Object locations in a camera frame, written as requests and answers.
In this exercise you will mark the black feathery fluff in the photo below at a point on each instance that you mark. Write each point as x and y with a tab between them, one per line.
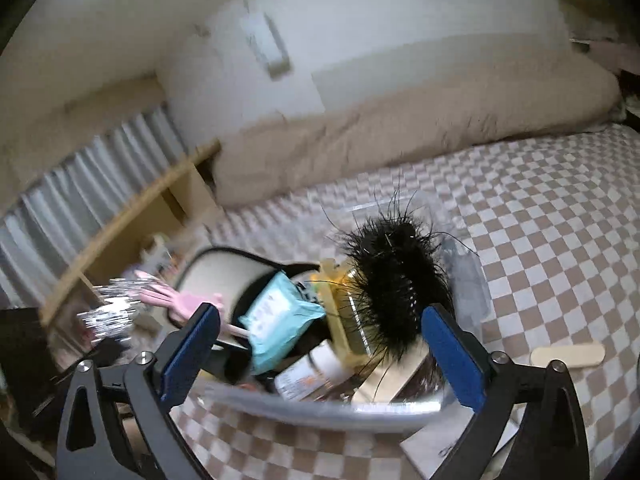
395	280

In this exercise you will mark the white bottle with orange label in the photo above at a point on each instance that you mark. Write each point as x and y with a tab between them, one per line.
310	375

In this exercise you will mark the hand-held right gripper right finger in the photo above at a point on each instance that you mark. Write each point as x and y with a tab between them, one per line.
452	355

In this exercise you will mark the white paper sheet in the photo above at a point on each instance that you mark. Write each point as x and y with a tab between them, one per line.
450	445

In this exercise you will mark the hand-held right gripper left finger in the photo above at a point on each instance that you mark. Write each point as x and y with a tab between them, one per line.
192	350

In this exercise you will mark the hanging white paper bag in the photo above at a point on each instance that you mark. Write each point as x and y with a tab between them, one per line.
267	45

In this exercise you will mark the yellow round item in pouch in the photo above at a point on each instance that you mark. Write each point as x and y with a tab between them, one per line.
337	320

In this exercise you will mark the wooden headboard shelf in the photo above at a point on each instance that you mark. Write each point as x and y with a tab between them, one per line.
125	230

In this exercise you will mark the silver tinsel bundle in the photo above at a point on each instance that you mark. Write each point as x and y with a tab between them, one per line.
107	310

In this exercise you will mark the light wooden block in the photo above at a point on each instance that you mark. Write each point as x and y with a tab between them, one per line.
390	380

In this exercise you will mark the brown checkered bed sheet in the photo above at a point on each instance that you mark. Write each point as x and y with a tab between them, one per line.
550	260

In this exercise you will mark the clear plastic container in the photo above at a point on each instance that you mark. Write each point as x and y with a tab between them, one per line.
325	407

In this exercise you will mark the pink hand-shaped back scratcher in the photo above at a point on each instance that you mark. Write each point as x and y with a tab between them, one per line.
175	300

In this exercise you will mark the blue wet wipes packet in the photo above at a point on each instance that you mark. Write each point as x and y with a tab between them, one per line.
280	320

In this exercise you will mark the grey curtain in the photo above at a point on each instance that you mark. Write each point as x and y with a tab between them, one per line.
90	180

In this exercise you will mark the flat wooden stick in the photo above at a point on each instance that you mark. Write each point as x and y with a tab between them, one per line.
567	355

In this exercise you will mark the beige fluffy comforter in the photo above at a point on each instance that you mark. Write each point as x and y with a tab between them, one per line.
400	130

